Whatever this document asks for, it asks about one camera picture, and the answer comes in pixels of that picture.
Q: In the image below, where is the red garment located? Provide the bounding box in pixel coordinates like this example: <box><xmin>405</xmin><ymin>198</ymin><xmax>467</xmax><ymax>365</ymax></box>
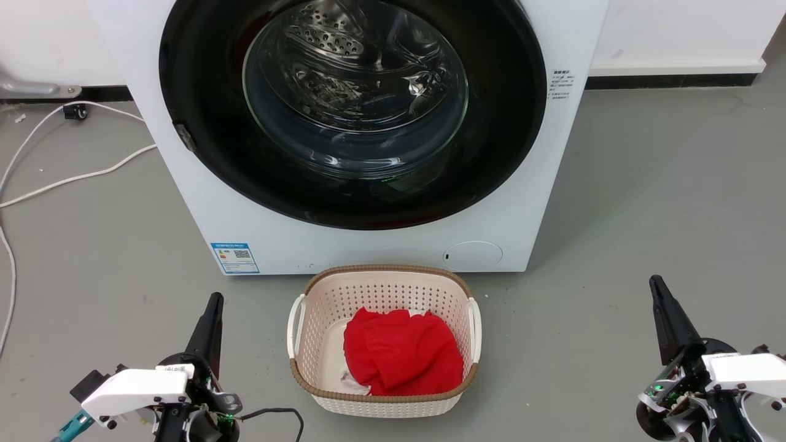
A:
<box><xmin>343</xmin><ymin>308</ymin><xmax>465</xmax><ymax>397</ymax></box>

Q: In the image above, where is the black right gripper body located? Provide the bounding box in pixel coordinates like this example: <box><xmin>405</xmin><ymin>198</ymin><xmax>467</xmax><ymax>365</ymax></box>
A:
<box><xmin>635</xmin><ymin>338</ymin><xmax>741</xmax><ymax>442</ymax></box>

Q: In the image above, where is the grey metal floor bracket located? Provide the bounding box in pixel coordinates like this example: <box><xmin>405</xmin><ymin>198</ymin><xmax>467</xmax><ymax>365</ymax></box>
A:
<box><xmin>0</xmin><ymin>72</ymin><xmax>83</xmax><ymax>99</ymax></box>

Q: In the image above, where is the white floor cable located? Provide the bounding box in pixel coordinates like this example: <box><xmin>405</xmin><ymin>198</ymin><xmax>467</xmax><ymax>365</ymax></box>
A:
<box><xmin>0</xmin><ymin>144</ymin><xmax>158</xmax><ymax>210</ymax></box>
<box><xmin>0</xmin><ymin>101</ymin><xmax>147</xmax><ymax>192</ymax></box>
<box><xmin>0</xmin><ymin>226</ymin><xmax>17</xmax><ymax>358</ymax></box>

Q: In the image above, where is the thin black left gripper cable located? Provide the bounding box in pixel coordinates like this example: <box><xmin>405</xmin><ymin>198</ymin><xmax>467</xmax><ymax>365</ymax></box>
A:
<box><xmin>238</xmin><ymin>407</ymin><xmax>305</xmax><ymax>442</ymax></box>

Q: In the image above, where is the white cloth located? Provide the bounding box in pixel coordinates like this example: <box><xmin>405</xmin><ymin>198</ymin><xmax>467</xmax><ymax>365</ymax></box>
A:
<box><xmin>340</xmin><ymin>370</ymin><xmax>373</xmax><ymax>397</ymax></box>

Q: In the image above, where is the blue energy label sticker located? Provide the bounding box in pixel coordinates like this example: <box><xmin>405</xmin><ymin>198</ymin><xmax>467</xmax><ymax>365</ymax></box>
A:
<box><xmin>210</xmin><ymin>242</ymin><xmax>261</xmax><ymax>276</ymax></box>

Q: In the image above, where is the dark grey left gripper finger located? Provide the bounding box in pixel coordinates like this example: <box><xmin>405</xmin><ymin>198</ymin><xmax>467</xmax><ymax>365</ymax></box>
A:
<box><xmin>203</xmin><ymin>295</ymin><xmax>225</xmax><ymax>376</ymax></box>
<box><xmin>184</xmin><ymin>293</ymin><xmax>219</xmax><ymax>364</ymax></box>

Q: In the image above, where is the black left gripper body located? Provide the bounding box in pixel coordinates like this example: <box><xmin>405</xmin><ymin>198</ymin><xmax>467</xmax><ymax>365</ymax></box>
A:
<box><xmin>154</xmin><ymin>352</ymin><xmax>244</xmax><ymax>442</ymax></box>

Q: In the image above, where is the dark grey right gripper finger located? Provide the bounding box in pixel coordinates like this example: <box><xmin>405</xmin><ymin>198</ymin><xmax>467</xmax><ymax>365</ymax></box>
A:
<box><xmin>649</xmin><ymin>275</ymin><xmax>683</xmax><ymax>368</ymax></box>
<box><xmin>657</xmin><ymin>276</ymin><xmax>704</xmax><ymax>358</ymax></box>

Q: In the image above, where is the white front-load washing machine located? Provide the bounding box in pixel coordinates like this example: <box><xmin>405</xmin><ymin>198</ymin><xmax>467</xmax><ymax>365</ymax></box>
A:
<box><xmin>86</xmin><ymin>0</ymin><xmax>612</xmax><ymax>276</ymax></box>

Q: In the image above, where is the black round glass washer door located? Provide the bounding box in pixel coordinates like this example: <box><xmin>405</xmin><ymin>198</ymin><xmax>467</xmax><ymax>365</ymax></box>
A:
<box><xmin>158</xmin><ymin>0</ymin><xmax>548</xmax><ymax>231</ymax></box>

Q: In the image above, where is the cream perforated laundry basket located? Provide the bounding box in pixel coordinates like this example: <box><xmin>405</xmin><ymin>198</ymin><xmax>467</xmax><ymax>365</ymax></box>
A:
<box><xmin>287</xmin><ymin>265</ymin><xmax>483</xmax><ymax>419</ymax></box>

